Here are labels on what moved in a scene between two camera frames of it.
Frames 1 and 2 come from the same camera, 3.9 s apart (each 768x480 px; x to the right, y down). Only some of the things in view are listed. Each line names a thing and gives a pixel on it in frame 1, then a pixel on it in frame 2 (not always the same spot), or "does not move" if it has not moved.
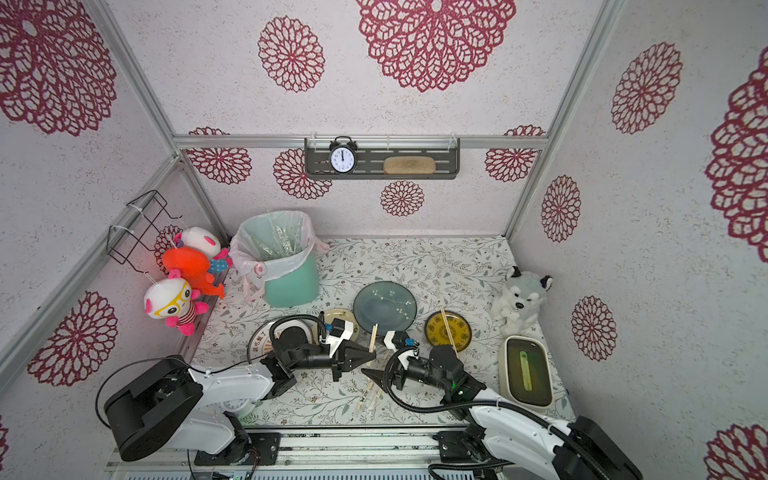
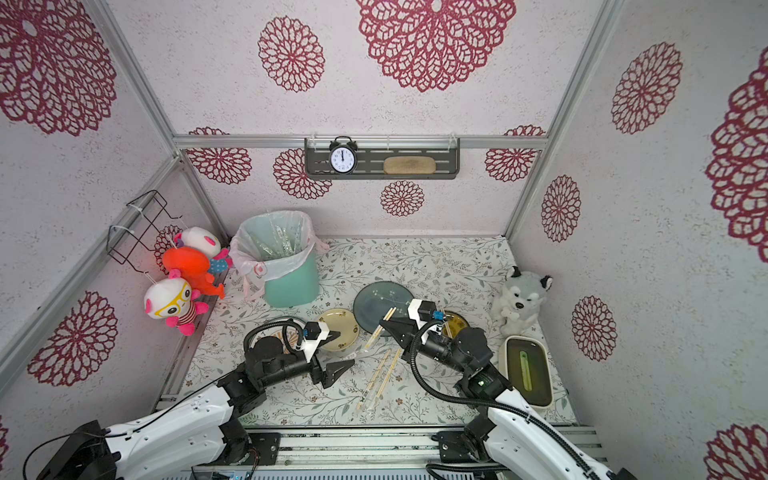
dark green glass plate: (390, 305) does not move
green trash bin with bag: (276, 253) does not move
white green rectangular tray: (524, 371) does not move
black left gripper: (347, 356) -> (320, 375)
